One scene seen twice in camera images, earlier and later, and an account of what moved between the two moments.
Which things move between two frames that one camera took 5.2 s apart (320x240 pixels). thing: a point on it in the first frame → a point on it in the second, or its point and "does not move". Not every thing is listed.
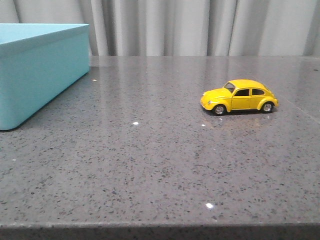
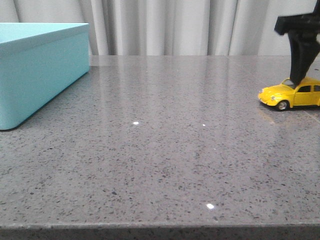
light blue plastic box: (38, 62) does not move
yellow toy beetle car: (239, 94) → (285, 96)
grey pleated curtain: (182, 28) does not move
